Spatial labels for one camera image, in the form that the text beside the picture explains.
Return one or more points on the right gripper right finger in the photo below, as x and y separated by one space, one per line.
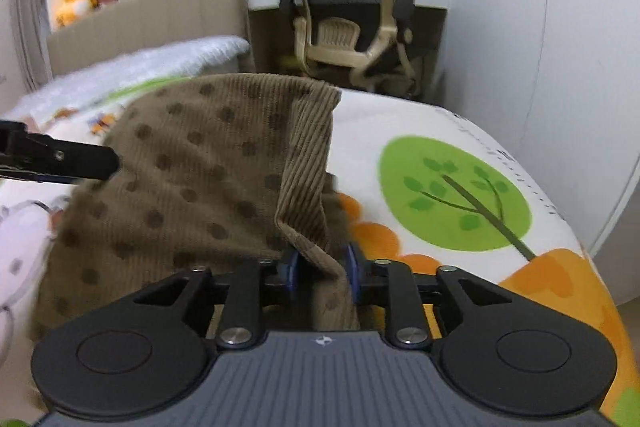
418 308

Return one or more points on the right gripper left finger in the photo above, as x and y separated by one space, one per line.
192 296

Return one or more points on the brown corduroy garment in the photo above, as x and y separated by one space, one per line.
213 171

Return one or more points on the white quilted mattress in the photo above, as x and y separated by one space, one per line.
101 80

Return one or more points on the cartoon animal play mat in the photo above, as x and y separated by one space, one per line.
417 183

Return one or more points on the yellow plush toy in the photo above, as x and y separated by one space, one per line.
71 10

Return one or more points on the beige upholstered headboard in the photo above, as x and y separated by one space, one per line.
131 25

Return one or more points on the beige mesh office chair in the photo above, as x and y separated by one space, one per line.
372 44

